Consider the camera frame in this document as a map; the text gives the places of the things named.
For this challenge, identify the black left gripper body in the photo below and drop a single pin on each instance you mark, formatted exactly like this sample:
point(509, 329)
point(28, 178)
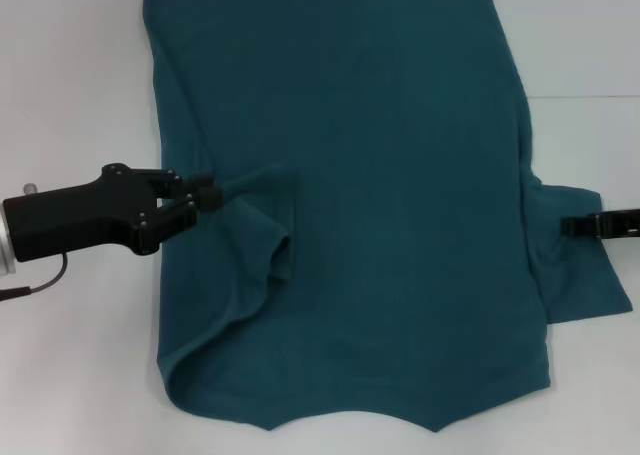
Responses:
point(75, 220)

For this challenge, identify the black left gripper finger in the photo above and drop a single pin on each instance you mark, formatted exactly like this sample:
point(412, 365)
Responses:
point(205, 200)
point(190, 181)

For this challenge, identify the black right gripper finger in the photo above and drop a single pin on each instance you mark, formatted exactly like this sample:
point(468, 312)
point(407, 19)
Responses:
point(580, 225)

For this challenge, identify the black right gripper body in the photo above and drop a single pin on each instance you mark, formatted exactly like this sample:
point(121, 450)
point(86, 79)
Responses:
point(620, 225)

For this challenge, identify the blue t-shirt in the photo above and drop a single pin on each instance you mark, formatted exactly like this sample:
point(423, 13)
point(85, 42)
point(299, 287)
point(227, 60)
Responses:
point(400, 200)

